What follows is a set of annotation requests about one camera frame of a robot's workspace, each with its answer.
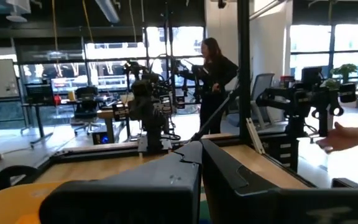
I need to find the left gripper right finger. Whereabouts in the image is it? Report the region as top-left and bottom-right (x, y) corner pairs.
(201, 139), (358, 224)

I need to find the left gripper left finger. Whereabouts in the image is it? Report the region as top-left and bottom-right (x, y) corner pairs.
(39, 140), (203, 224)

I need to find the wooden background desk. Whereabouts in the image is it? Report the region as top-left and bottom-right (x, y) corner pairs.
(97, 108), (130, 144)

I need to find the blue-lit floor computer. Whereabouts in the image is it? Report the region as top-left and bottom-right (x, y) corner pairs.
(91, 130), (110, 146)

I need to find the black office chair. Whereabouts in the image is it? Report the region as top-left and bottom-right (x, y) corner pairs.
(73, 86), (101, 131)

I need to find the white flat bar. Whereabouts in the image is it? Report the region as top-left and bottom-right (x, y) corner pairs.
(246, 118), (265, 155)

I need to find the person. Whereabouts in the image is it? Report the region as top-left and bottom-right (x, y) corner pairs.
(194, 37), (239, 135)

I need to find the ceiling light tube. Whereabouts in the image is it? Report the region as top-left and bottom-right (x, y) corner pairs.
(94, 0), (121, 24)

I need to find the person's hand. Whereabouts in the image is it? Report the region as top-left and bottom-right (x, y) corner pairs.
(317, 121), (358, 154)

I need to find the black screen on desk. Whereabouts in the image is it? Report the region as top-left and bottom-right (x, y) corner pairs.
(25, 83), (54, 105)

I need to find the grey office chair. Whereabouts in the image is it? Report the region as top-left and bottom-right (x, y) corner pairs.
(250, 73), (276, 130)

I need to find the black desktop monitor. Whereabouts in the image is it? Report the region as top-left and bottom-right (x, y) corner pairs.
(301, 66), (323, 85)

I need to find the green potted plant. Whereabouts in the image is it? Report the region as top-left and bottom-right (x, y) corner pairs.
(331, 63), (358, 83)

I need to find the black arched handle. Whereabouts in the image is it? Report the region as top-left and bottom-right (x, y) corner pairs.
(0, 165), (40, 191)

